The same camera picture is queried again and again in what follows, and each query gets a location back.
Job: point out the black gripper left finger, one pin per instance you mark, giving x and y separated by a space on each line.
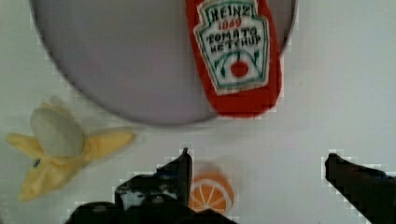
160 198

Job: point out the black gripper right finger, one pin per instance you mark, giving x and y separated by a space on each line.
372 192

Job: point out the red plush ketchup bottle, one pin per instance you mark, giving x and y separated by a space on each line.
236 54

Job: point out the lavender round plate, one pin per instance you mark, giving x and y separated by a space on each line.
134 57

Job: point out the orange slice toy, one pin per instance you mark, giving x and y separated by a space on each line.
213 191

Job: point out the yellow plush peeled banana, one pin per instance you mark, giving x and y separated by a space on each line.
59 148

